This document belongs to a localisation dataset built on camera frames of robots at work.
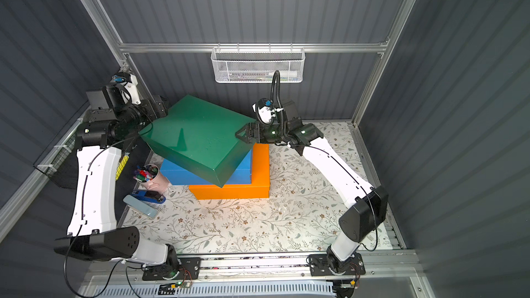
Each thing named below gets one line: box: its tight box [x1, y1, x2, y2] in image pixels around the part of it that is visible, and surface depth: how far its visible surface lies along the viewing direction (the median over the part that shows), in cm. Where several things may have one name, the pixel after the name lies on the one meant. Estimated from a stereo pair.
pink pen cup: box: [133, 163, 170, 194], surface depth 88 cm
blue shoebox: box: [160, 149, 252, 185], surface depth 76 cm
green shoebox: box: [138, 94, 257, 188], surface depth 70 cm
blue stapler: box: [130, 189, 167, 205], surface depth 90 cm
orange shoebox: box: [189, 143, 270, 201], surface depth 92 cm
